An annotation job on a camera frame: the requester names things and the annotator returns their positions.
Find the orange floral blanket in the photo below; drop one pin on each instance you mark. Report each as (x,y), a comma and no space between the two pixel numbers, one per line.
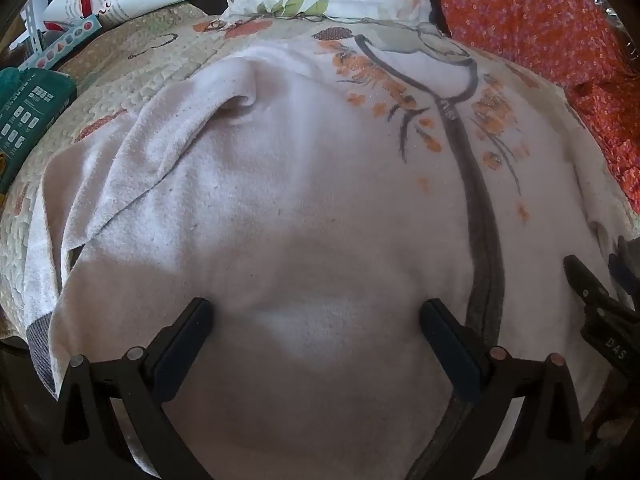
(525,20)

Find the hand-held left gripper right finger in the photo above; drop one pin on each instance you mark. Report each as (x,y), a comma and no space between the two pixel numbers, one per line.
(451,355)

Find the perforated metal bar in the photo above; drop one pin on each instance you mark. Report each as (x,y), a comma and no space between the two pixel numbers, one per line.
(31,30)

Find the white printed towel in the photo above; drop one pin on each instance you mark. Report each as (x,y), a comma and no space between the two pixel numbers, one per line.
(300,210)

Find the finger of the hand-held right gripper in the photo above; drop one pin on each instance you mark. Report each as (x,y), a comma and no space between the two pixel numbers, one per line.
(585,282)
(626,270)

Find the strip with coloured shapes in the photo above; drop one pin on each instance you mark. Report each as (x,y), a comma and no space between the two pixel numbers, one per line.
(60,42)

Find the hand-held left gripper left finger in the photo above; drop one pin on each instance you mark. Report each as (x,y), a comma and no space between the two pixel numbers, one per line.
(181,352)

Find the teal package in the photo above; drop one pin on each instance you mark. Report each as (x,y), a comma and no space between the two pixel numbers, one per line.
(30,115)

